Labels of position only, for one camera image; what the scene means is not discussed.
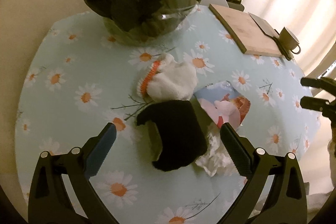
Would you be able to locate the black sock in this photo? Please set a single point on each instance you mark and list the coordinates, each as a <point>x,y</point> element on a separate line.
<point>181,134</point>

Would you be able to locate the white tissue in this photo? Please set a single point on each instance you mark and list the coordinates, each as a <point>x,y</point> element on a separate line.
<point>215,161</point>

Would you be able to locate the white sock with orange trim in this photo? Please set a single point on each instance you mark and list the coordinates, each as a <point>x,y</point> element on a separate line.
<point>173,82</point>

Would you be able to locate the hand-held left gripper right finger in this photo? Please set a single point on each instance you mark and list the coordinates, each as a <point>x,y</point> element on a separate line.
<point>236,153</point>

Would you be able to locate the colourful snack wrapper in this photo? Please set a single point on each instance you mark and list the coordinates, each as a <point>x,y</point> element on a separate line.
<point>225,106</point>

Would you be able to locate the daisy print tablecloth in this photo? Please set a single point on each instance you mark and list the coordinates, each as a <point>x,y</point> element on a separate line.
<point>78,69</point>

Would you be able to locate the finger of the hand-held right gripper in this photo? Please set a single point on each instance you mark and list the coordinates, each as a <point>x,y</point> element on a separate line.
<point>315,81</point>
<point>315,103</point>

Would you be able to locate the beige mug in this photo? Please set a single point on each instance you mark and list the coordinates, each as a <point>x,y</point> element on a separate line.
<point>287,39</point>

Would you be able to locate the wooden cutting board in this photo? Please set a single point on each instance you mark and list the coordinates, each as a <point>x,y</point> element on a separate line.
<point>244,29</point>

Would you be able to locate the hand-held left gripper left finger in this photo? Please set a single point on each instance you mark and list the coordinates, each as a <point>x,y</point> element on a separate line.
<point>102,150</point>

